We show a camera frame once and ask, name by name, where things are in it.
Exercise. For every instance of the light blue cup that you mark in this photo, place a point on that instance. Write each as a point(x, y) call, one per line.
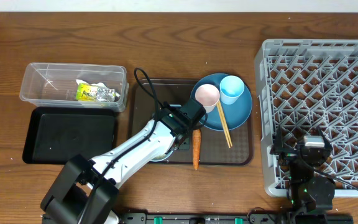
point(231, 88)

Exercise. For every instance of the pink white cup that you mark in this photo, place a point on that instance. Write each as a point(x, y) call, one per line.
point(208, 95)

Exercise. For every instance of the light blue bowl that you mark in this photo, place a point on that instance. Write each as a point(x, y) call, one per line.
point(162, 157)

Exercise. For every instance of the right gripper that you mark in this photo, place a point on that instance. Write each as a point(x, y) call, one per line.
point(278, 148)

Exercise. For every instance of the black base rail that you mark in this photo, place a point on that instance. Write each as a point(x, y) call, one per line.
point(253, 218)

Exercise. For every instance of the black waste tray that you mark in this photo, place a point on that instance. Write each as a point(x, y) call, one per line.
point(55, 135)

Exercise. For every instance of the foil snack wrapper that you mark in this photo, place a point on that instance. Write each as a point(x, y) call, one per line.
point(110, 95)

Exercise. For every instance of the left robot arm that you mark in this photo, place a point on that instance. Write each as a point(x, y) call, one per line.
point(85, 190)

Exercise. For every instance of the wooden chopstick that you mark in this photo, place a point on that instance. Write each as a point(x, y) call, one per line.
point(226, 123)
point(223, 124)

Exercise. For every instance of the orange carrot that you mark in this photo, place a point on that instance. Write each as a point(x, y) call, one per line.
point(196, 147)

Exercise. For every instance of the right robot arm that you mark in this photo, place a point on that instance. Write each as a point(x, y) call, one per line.
point(311, 196)

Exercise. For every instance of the clear plastic bin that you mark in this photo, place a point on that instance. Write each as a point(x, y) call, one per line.
point(54, 84)

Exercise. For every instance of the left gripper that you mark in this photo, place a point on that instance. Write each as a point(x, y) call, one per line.
point(187, 146)

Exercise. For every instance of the brown serving tray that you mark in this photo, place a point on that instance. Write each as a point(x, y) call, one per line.
point(214, 149)

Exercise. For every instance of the grey dishwasher rack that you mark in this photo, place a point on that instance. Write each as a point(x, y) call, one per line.
point(302, 84)

